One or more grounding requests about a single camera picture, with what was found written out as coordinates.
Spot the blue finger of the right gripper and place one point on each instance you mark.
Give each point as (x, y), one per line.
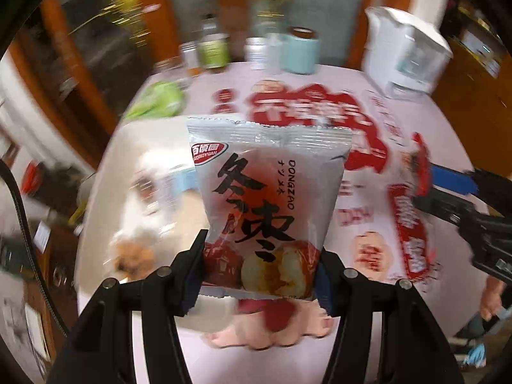
(453, 181)

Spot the red lid dark jar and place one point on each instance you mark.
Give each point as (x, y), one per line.
(33, 178)

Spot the green tissue pack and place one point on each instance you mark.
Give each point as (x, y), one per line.
(158, 100)

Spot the white pill bottle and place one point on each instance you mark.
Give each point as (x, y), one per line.
(256, 52)

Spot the white plastic storage bin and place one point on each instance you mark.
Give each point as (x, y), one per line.
(123, 205)

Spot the small spice jar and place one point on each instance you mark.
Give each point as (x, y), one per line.
(190, 56)

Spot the red dark snack packet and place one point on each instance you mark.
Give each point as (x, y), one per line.
(417, 166)

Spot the glass bottle green label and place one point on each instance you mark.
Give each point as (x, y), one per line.
(213, 45)

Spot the brown cracker pack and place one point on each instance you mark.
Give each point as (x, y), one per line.
(133, 260)

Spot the white blue pouch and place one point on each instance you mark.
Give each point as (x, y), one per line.
(172, 183)

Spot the translucent squeeze bottle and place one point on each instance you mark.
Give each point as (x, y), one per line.
(274, 53)

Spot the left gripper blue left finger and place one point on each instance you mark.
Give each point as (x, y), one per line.
(195, 272)

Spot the clear drinking glass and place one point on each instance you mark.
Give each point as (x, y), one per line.
(174, 70)

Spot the person right hand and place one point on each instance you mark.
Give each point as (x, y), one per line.
(491, 298)

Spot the pink printed tablecloth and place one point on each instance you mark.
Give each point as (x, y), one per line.
(372, 228)

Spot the light blue canister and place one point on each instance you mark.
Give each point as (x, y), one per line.
(300, 51)

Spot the red white jujube snack bag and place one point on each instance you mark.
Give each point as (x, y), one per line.
(269, 193)

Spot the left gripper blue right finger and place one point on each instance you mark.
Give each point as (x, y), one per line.
(323, 283)

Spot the white desktop organizer box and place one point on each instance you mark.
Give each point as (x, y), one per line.
(404, 55)

